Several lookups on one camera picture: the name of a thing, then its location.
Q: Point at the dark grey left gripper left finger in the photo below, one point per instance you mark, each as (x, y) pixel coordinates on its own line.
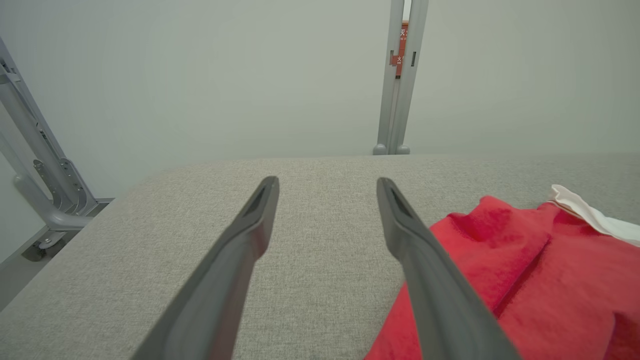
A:
(225, 280)

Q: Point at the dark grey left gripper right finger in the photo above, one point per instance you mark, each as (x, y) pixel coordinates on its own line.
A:
(435, 290)

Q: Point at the red white lettered jersey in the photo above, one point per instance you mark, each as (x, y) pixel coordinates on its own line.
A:
(550, 290)

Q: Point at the grey partition post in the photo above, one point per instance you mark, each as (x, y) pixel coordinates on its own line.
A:
(387, 100)
(412, 100)

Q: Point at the grey metal stand frame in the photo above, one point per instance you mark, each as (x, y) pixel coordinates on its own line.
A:
(50, 180)

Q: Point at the red wall sign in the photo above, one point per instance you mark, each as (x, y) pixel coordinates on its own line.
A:
(402, 50)

